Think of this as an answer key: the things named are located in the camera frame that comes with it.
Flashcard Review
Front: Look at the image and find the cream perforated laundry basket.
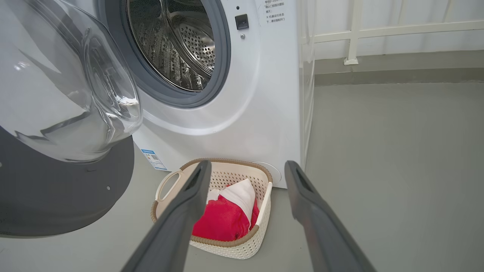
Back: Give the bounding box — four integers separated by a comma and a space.
150, 158, 273, 260

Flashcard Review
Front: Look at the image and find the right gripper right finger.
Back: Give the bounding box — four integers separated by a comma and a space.
284, 160, 377, 272

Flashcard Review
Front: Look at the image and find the dark round glass washer door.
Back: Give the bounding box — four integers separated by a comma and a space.
0, 0, 144, 238

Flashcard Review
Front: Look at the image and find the red garment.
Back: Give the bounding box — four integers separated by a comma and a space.
192, 196, 260, 242

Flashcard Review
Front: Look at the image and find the white garment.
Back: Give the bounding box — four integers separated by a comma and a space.
206, 178, 257, 224

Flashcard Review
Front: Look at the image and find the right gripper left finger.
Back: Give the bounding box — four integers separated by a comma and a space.
121, 160, 213, 272

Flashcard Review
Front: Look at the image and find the white metal railing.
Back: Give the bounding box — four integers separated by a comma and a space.
301, 0, 484, 66

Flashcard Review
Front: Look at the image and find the white front-load washing machine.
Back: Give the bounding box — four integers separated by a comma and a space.
64, 0, 316, 189

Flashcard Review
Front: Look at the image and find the blue energy label sticker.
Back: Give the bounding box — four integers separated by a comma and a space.
140, 148, 168, 172

